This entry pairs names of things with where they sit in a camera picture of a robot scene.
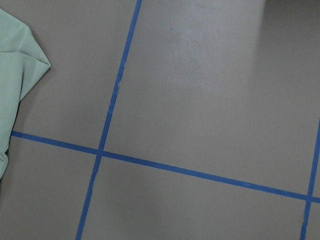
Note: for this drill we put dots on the olive green long-sleeve shirt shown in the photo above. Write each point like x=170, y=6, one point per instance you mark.
x=22, y=65

